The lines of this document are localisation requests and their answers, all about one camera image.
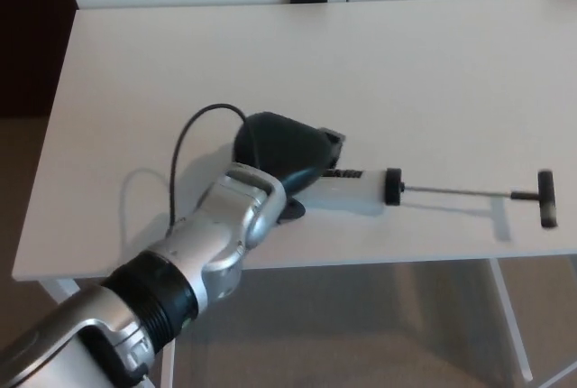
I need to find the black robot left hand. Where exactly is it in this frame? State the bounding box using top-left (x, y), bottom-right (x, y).
top-left (230, 111), bottom-right (347, 226)

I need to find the white Franklin air pump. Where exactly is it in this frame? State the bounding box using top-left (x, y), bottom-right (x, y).
top-left (301, 167), bottom-right (560, 229)

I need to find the white desk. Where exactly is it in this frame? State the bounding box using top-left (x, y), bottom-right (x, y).
top-left (12, 0), bottom-right (577, 388)

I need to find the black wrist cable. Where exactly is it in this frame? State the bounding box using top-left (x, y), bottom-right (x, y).
top-left (169, 103), bottom-right (261, 234)

